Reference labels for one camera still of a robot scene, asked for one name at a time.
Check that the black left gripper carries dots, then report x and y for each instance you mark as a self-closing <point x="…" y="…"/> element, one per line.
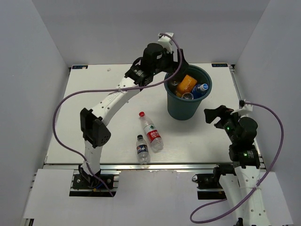
<point x="173" y="65"/>

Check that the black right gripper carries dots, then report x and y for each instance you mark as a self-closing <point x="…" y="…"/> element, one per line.
<point x="210" y="114"/>

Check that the tall blue label water bottle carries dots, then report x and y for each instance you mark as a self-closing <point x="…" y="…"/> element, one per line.
<point x="199" y="90"/>

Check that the red label water bottle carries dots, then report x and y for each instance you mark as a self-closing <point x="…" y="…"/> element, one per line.
<point x="151" y="132"/>

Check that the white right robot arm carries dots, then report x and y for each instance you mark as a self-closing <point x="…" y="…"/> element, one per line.
<point x="239" y="179"/>

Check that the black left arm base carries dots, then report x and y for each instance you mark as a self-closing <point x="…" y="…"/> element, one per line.
<point x="80" y="187"/>

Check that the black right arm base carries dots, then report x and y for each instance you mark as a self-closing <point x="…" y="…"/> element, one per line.
<point x="209" y="187"/>

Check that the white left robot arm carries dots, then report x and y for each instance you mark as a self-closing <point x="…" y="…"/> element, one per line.
<point x="94" y="122"/>

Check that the dark green plastic bin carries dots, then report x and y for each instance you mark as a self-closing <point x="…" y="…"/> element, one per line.
<point x="180" y="108"/>

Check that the blue sticker left corner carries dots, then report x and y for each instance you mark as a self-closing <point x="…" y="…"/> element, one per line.
<point x="79" y="67"/>

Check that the pepsi bottle black cap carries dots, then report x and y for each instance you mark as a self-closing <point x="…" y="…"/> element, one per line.
<point x="142" y="150"/>

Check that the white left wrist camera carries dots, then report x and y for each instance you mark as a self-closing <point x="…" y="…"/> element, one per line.
<point x="165" y="42"/>

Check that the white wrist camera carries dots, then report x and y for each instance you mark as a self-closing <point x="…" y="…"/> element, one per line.
<point x="165" y="42"/>
<point x="243" y="108"/>

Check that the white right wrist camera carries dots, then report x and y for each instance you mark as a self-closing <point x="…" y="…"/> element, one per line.
<point x="243" y="108"/>

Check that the aluminium table front rail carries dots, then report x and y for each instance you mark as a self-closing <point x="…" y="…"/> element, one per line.
<point x="193" y="166"/>

